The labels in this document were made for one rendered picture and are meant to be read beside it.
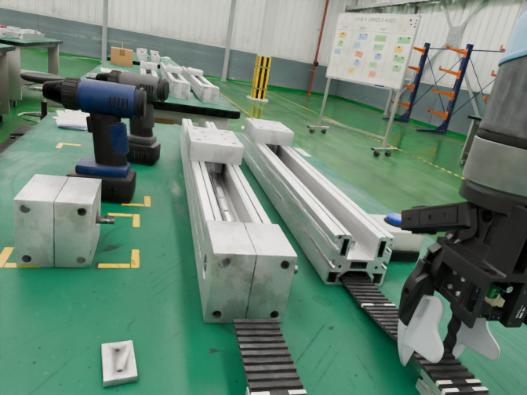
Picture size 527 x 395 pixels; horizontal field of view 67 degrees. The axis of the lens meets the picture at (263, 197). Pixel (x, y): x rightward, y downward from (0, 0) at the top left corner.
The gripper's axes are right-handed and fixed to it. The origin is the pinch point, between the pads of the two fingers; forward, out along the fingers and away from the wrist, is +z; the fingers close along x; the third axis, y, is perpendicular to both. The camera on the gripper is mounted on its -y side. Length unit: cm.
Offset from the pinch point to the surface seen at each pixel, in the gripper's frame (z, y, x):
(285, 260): -6.0, -8.6, -15.4
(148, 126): -7, -73, -33
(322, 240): -2.6, -21.3, -5.0
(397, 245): -0.4, -25.6, 11.8
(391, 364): 2.9, -1.1, -2.9
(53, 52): 22, -749, -210
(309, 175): -4.8, -49.7, 2.2
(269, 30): -94, -1020, 217
